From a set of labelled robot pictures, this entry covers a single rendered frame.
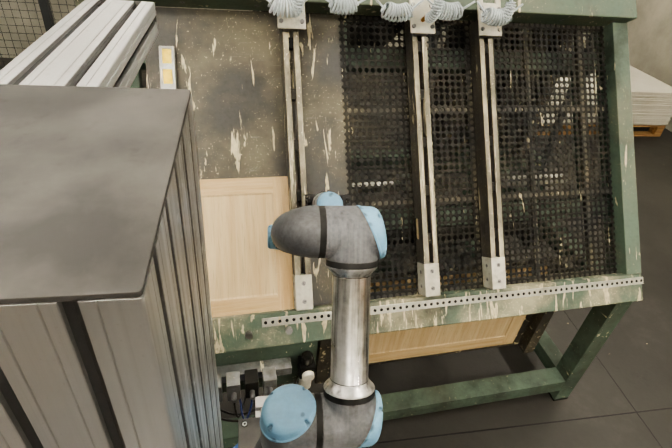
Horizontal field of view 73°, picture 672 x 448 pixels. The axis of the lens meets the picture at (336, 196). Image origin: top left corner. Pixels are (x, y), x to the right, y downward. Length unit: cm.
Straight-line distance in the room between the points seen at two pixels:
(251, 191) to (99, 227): 141
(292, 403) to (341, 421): 11
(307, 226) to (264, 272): 77
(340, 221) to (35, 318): 76
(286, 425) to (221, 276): 77
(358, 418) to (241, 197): 90
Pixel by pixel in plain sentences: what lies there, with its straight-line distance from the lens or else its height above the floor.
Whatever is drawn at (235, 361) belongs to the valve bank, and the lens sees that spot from 177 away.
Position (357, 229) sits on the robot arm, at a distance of 96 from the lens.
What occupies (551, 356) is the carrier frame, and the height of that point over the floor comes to 18.
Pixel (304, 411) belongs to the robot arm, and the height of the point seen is 127.
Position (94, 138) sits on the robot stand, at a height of 203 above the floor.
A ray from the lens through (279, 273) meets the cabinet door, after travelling 170.
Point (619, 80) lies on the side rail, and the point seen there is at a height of 159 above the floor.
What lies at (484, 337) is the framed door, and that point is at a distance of 258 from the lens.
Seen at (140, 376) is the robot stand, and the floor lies 196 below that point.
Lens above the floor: 220
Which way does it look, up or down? 35 degrees down
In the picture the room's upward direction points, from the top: 7 degrees clockwise
